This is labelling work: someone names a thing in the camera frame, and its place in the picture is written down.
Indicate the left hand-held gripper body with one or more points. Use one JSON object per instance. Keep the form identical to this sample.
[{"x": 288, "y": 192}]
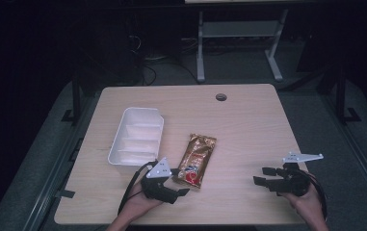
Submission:
[{"x": 155, "y": 187}]

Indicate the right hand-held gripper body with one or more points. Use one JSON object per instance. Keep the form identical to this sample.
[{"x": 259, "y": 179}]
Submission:
[{"x": 295, "y": 181}]

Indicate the brown shiny snack packet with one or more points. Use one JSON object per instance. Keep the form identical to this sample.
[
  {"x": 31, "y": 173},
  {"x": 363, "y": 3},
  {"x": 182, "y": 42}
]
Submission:
[{"x": 195, "y": 160}]

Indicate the white plastic bin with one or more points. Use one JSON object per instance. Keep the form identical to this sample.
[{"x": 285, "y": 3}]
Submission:
[{"x": 139, "y": 138}]

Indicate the person's right hand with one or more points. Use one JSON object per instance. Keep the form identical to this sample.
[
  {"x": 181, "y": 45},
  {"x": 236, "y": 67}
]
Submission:
[{"x": 304, "y": 202}]

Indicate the person's left hand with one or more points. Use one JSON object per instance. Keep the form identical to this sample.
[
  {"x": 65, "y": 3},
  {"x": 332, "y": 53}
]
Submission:
[{"x": 137, "y": 203}]

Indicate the grey table grommet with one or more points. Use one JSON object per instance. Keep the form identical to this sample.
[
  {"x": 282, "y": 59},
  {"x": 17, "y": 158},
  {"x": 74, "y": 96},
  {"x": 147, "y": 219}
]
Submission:
[{"x": 221, "y": 97}]

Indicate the black metal stand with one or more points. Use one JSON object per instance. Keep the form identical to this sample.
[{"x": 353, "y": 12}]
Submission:
[{"x": 343, "y": 96}]

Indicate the black table edge bracket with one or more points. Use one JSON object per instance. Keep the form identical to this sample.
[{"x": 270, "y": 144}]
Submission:
[{"x": 65, "y": 193}]

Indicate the white metal desk frame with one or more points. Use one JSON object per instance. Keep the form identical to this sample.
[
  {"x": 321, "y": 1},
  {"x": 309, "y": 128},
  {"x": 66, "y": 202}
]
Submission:
[{"x": 235, "y": 29}]

